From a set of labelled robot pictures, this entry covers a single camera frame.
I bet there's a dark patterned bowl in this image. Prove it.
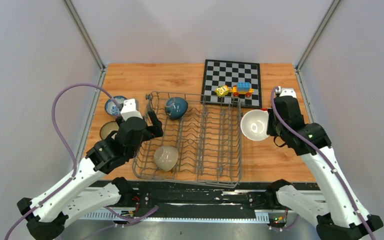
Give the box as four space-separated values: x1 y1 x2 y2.
99 120 119 140

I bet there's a beige bowl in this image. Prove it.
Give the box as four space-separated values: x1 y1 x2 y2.
153 145 179 172
240 109 269 142

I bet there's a white blue floral bowl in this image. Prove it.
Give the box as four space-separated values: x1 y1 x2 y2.
104 95 126 117

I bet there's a grey wire dish rack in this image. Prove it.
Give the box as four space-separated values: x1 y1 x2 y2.
132 91 242 188

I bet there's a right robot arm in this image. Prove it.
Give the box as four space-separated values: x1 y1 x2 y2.
265 95 384 240

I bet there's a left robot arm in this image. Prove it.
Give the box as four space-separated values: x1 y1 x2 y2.
17 110 164 240

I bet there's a dark blue bowl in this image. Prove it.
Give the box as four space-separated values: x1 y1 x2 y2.
164 97 189 120

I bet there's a blue orange toy car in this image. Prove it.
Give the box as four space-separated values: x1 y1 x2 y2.
230 82 254 98

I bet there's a yellow toy block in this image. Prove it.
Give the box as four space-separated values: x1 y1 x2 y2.
214 85 231 98

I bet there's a black white chessboard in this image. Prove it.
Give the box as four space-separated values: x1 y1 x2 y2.
201 59 263 109

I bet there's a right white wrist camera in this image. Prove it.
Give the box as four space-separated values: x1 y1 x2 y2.
274 86 297 98

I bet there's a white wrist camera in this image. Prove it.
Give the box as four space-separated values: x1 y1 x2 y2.
274 86 297 98
120 98 143 121

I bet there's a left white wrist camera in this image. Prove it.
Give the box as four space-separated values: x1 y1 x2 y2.
120 98 143 121

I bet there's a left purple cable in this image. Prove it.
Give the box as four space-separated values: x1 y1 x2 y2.
3 82 123 240

